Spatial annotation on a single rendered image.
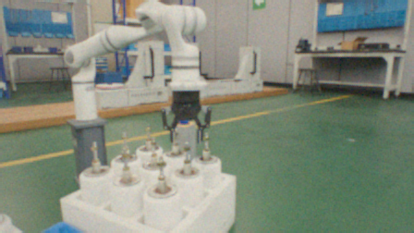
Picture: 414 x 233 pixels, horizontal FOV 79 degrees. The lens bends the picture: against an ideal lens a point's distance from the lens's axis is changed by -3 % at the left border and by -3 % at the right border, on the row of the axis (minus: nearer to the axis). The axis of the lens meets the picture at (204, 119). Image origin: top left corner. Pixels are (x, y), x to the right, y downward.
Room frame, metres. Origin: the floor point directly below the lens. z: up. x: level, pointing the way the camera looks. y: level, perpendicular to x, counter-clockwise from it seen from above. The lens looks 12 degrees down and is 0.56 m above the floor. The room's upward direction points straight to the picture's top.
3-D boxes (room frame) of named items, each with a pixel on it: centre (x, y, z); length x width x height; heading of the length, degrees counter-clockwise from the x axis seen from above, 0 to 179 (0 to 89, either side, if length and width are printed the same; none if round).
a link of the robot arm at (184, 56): (0.69, 0.06, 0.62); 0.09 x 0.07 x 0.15; 117
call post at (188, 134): (1.04, 0.08, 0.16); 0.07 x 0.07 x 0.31; 62
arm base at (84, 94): (1.15, 0.54, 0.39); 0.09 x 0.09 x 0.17; 40
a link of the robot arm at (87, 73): (1.15, 0.54, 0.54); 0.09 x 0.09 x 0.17; 65
